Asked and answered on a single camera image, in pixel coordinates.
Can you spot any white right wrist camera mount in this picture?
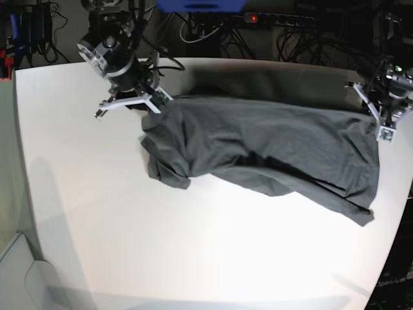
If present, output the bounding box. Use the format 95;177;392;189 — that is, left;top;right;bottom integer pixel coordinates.
94;87;174;119

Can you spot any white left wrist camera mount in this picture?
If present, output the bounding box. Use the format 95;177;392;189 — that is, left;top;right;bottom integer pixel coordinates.
345;82;412;143

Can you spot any dark grey t-shirt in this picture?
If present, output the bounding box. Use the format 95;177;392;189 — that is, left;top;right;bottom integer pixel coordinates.
141;96;380;226

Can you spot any blue box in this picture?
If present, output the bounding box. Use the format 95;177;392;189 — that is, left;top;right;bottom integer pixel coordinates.
156;0;246;13

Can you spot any red clamp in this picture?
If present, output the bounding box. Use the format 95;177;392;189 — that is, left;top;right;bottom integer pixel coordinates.
0;48;14;81

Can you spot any black equipment with cables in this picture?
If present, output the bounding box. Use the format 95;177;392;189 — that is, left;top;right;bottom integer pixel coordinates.
1;1;68;68

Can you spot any black power strip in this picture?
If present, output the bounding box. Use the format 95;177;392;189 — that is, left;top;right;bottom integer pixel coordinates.
231;12;316;27

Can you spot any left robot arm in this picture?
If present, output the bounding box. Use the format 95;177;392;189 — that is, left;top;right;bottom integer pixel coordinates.
353;6;412;129

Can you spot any white cable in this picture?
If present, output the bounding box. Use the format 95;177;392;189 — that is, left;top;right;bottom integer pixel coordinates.
179;19;223;44

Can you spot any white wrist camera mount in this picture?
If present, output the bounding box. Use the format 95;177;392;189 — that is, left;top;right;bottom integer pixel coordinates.
345;82;412;143
94;87;174;119

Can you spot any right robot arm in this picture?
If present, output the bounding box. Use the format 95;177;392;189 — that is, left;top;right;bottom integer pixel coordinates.
77;1;185;119

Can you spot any grey chair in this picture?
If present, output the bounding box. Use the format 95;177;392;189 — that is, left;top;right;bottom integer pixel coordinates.
1;234;61;309

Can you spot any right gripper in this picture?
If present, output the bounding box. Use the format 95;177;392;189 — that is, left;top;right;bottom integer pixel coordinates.
108;53;159;112

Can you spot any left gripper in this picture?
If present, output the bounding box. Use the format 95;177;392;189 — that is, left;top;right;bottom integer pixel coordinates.
368;86;412;125

